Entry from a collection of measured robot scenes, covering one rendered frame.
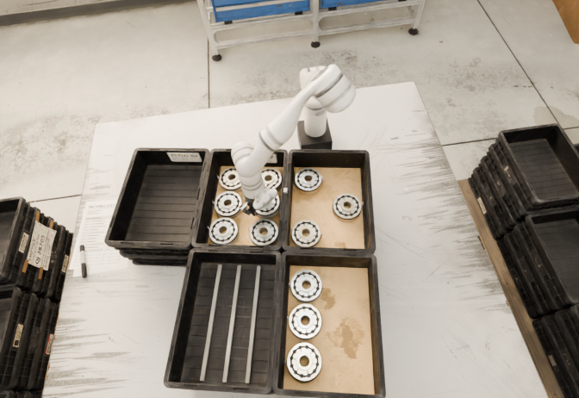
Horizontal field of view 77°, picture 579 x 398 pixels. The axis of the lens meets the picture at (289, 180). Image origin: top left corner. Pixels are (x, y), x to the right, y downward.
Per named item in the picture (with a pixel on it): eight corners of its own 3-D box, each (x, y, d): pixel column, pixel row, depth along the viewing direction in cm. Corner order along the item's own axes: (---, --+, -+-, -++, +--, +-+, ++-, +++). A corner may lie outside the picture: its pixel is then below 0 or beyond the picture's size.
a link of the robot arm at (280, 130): (253, 133, 96) (275, 155, 99) (333, 64, 86) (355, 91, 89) (259, 121, 104) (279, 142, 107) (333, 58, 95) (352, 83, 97)
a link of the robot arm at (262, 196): (257, 212, 115) (254, 203, 110) (235, 189, 120) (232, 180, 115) (279, 195, 118) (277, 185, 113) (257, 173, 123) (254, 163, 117)
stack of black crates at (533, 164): (465, 178, 216) (498, 130, 177) (515, 171, 216) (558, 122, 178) (493, 241, 195) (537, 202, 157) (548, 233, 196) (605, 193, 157)
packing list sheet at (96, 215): (82, 202, 158) (81, 202, 157) (135, 195, 158) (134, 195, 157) (67, 277, 141) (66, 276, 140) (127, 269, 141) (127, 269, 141)
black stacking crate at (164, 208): (146, 164, 152) (135, 148, 143) (216, 165, 150) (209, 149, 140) (119, 256, 132) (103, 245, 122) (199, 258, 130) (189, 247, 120)
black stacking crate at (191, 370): (200, 259, 130) (190, 248, 120) (283, 263, 127) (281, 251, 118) (177, 388, 109) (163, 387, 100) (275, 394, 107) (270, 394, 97)
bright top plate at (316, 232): (320, 248, 125) (320, 247, 124) (290, 246, 125) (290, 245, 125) (320, 220, 130) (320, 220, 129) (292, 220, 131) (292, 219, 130)
